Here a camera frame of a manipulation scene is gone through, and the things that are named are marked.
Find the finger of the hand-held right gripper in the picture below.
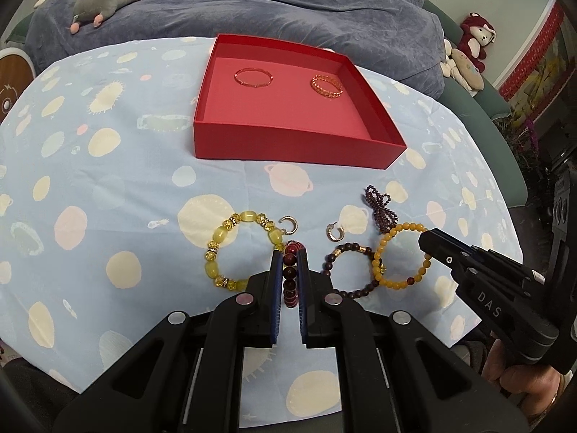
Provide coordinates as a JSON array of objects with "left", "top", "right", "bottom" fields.
[{"left": 418, "top": 229, "right": 479, "bottom": 281}]

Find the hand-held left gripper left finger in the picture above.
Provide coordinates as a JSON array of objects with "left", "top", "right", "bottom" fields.
[{"left": 53, "top": 249, "right": 285, "bottom": 433}]

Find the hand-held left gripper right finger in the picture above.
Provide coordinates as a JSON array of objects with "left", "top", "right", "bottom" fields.
[{"left": 295, "top": 247, "right": 528, "bottom": 433}]

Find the dark red bead bracelet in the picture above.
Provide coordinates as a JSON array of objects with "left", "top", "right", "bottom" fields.
[{"left": 280, "top": 241, "right": 309, "bottom": 310}]

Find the orange bead bracelet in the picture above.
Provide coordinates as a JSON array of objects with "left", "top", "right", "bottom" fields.
[{"left": 372, "top": 221, "right": 433, "bottom": 288}]

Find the dark brown bead bracelet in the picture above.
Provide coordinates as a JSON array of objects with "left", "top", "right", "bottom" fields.
[{"left": 321, "top": 242, "right": 384, "bottom": 298}]

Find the dark purple bead strand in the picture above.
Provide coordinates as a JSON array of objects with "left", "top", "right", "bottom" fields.
[{"left": 362, "top": 184, "right": 400, "bottom": 231}]

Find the yellow-green bead bracelet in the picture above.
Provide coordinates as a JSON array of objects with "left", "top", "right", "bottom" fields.
[{"left": 205, "top": 210, "right": 286, "bottom": 290}]

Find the red cardboard box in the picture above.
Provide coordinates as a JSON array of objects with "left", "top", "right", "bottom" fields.
[{"left": 193, "top": 33, "right": 408, "bottom": 170}]

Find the person's right hand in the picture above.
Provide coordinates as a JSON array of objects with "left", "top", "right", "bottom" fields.
[{"left": 490, "top": 362, "right": 572, "bottom": 430}]

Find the green sofa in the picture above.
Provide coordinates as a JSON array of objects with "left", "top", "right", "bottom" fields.
[{"left": 421, "top": 0, "right": 528, "bottom": 208}]

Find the purple flower plant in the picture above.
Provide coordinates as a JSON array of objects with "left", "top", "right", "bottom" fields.
[{"left": 505, "top": 113, "right": 542, "bottom": 176}]

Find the beige round plush toy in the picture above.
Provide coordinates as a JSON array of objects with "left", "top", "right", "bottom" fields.
[{"left": 451, "top": 47, "right": 485, "bottom": 97}]

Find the light blue planet-print tablecloth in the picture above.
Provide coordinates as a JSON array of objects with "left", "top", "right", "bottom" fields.
[{"left": 0, "top": 36, "right": 519, "bottom": 429}]

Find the white plush toy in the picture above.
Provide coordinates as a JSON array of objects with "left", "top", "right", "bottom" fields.
[{"left": 439, "top": 38, "right": 456, "bottom": 79}]

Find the red monkey plush toy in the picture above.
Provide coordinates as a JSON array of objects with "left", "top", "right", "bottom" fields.
[{"left": 459, "top": 13, "right": 497, "bottom": 73}]

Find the thin gold bangle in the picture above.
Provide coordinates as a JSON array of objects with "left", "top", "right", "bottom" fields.
[{"left": 234, "top": 67, "right": 274, "bottom": 88}]

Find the blue-grey velvet blanket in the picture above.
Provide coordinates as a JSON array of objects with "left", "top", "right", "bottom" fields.
[{"left": 25, "top": 0, "right": 447, "bottom": 100}]

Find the round white brown-faced device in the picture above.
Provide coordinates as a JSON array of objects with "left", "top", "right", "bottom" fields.
[{"left": 0, "top": 47, "right": 36, "bottom": 122}]

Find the grey mole plush toy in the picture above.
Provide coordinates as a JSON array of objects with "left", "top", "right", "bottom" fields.
[{"left": 69, "top": 0, "right": 146, "bottom": 34}]

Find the gold chain-link bangle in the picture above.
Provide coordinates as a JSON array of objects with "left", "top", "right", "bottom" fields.
[{"left": 310, "top": 74, "right": 344, "bottom": 98}]

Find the red-fringed yellow wall picture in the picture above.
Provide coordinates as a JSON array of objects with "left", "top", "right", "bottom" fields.
[{"left": 498, "top": 2, "right": 577, "bottom": 113}]

